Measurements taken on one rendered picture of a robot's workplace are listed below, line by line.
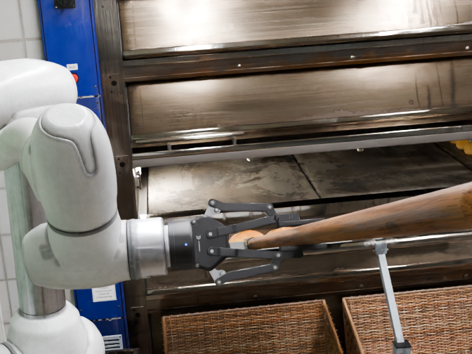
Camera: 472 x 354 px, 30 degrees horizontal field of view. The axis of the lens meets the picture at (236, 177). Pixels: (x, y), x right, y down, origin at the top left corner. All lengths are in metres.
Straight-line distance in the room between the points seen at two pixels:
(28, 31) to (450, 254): 1.55
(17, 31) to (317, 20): 0.91
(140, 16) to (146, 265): 1.52
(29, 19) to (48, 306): 1.08
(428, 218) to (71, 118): 0.65
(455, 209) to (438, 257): 2.44
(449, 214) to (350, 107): 2.21
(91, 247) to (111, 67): 1.52
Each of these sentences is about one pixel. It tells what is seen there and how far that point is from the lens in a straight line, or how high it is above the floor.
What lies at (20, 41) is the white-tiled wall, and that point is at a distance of 2.72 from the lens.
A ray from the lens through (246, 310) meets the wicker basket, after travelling 2.92.
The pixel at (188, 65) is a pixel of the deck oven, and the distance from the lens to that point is 2.71.
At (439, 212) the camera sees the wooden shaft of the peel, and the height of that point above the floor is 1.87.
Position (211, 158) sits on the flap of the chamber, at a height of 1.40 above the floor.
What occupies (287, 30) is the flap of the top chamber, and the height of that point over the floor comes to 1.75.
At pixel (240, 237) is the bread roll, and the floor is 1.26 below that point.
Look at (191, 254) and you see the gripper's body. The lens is 1.27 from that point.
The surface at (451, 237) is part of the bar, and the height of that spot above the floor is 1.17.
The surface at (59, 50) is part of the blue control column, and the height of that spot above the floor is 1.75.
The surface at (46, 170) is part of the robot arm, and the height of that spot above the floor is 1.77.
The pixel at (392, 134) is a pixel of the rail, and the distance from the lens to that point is 2.70.
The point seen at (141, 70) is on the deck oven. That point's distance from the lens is 2.71.
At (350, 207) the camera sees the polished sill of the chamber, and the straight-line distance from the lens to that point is 2.88.
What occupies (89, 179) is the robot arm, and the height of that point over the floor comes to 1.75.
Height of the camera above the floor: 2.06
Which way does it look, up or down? 16 degrees down
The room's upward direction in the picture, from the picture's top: 4 degrees counter-clockwise
